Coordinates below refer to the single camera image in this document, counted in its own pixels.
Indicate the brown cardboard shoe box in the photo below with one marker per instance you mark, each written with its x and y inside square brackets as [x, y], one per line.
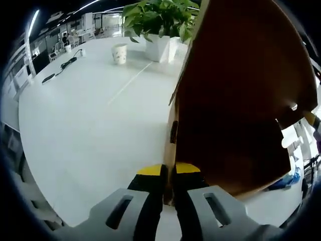
[238, 75]

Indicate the blue soft packet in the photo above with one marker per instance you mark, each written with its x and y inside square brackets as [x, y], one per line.
[288, 179]

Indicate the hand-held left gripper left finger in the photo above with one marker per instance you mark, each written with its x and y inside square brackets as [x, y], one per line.
[148, 200]

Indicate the white printed paper cup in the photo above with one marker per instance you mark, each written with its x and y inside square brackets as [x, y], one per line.
[119, 54]

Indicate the green plant in white pot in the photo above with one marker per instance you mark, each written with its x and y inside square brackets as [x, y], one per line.
[156, 47]

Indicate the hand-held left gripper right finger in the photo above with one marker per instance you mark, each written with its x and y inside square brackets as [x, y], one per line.
[190, 208]

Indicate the white tube package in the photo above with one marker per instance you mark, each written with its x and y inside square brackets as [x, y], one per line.
[291, 142]

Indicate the white desktop socket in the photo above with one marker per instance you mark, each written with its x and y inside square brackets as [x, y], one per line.
[82, 53]

